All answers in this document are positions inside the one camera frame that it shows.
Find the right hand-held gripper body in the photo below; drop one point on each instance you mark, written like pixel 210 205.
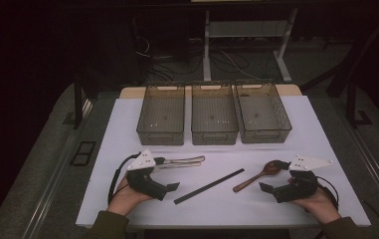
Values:
pixel 298 189

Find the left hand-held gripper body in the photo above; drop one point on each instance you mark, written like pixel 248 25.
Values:
pixel 144 182

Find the brown wooden spoon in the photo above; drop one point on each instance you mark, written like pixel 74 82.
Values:
pixel 255 179

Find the silver metal spoon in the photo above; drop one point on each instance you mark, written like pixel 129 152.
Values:
pixel 190 159

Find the black chopstick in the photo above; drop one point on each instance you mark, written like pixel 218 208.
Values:
pixel 208 186

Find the smoky clear plastic bin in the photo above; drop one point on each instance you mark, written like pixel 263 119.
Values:
pixel 214 114
pixel 261 113
pixel 162 116

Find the person's left hand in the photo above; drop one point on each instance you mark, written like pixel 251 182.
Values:
pixel 125 199

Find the person's right hand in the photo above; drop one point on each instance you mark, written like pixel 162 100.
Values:
pixel 323 205

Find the white table cover sheet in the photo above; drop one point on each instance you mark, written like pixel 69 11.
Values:
pixel 217 212

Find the black metal stand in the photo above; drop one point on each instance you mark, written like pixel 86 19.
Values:
pixel 352 99

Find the metal floor rail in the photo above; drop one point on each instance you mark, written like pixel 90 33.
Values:
pixel 376 172
pixel 49 189

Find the white metal desk frame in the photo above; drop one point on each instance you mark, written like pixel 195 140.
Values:
pixel 248 29

